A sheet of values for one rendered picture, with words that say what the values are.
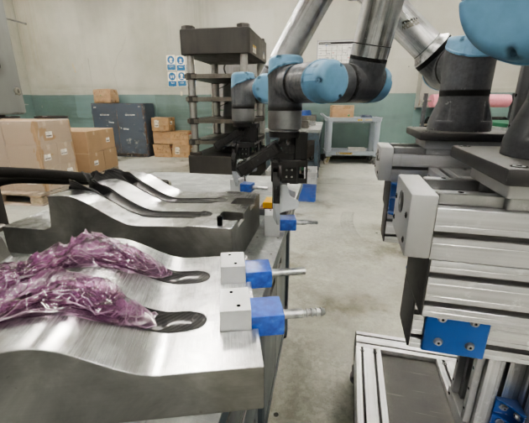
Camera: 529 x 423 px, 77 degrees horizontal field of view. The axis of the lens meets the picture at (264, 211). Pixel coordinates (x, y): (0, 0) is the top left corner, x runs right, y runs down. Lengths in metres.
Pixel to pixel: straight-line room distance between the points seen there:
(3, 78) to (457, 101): 1.35
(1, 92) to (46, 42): 8.17
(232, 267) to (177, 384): 0.18
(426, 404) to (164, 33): 7.63
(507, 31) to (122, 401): 0.50
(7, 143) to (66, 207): 3.95
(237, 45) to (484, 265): 4.37
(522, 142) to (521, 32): 0.17
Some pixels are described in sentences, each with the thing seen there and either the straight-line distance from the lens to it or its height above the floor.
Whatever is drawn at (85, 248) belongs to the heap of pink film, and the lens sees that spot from 0.52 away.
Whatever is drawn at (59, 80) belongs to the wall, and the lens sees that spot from 9.38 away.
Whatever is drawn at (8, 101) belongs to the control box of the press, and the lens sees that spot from 1.42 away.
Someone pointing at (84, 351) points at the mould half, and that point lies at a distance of 0.38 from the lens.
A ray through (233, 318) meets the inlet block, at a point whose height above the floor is 0.87.
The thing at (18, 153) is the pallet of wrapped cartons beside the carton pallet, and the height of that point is 0.58.
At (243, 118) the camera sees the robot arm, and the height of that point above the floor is 1.06.
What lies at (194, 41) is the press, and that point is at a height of 1.87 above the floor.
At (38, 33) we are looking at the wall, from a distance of 9.69.
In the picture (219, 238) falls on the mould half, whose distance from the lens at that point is 0.62.
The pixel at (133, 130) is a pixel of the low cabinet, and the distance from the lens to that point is 7.76.
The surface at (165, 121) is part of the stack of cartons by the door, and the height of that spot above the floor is 0.76.
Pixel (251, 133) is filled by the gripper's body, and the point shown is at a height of 1.01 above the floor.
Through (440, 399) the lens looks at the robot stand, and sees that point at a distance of 1.34.
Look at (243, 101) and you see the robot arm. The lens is 1.11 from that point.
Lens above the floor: 1.10
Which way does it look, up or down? 18 degrees down
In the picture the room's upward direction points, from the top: straight up
